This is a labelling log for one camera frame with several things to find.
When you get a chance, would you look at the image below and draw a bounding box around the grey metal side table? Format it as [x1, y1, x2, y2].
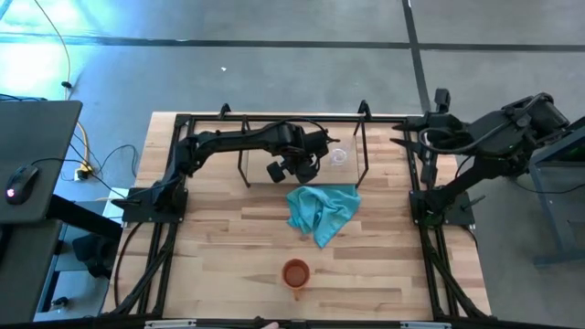
[529, 116, 585, 269]

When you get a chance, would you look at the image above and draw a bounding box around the teal cloth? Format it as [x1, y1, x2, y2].
[285, 184, 362, 249]

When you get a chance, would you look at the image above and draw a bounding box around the orange mug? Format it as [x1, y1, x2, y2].
[281, 258, 312, 302]

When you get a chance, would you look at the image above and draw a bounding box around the black aluminium table frame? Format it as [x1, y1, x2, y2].
[101, 111, 495, 324]

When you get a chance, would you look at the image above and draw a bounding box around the black floor cable loop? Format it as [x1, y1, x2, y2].
[68, 132, 144, 193]

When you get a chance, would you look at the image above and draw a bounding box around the clear glass cup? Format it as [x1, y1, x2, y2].
[328, 145, 350, 167]

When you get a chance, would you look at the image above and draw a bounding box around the black mouse cable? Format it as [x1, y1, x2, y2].
[30, 156, 115, 193]

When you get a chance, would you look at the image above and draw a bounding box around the dark grey desk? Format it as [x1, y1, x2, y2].
[0, 99, 84, 325]

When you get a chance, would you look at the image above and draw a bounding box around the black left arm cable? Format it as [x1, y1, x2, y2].
[272, 117, 332, 139]

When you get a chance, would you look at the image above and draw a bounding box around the yellow floor cable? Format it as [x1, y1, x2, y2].
[32, 0, 91, 173]

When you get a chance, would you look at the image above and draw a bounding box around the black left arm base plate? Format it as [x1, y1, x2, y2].
[112, 186, 186, 224]

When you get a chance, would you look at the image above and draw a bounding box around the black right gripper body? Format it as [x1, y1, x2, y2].
[420, 89, 472, 186]

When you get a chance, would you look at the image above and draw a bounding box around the white frame bracket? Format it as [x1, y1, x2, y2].
[400, 321, 452, 329]
[144, 319, 197, 329]

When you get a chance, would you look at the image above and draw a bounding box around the wooden shelf with wire legs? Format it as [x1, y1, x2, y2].
[236, 113, 370, 189]

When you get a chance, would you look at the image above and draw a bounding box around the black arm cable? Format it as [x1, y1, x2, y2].
[417, 92, 548, 156]
[272, 117, 332, 139]

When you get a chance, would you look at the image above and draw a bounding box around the black bag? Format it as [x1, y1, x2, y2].
[71, 233, 116, 280]

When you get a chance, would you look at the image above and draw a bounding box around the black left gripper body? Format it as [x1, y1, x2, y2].
[287, 130, 329, 185]

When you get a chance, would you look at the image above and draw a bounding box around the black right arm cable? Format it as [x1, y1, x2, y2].
[417, 92, 548, 156]

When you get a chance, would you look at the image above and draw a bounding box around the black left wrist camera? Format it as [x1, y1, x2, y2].
[266, 159, 288, 185]

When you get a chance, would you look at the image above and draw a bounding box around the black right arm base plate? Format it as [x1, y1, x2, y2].
[409, 189, 476, 228]

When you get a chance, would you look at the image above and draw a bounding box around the black computer mouse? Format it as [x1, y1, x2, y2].
[5, 164, 40, 206]

